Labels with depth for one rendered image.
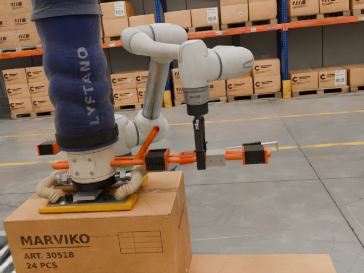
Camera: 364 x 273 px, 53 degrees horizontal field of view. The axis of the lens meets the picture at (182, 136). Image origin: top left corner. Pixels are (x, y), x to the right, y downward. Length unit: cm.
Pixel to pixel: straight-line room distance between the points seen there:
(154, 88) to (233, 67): 72
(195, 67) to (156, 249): 63
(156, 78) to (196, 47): 70
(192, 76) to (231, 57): 16
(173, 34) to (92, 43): 57
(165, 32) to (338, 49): 850
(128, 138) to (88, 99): 83
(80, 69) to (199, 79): 39
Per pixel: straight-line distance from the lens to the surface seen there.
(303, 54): 984
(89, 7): 128
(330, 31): 997
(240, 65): 129
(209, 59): 123
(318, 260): 170
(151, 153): 136
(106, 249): 134
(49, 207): 139
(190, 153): 131
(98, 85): 127
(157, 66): 184
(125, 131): 204
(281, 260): 168
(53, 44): 127
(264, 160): 129
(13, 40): 967
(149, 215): 124
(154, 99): 196
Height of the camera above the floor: 149
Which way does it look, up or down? 15 degrees down
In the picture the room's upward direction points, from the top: 6 degrees counter-clockwise
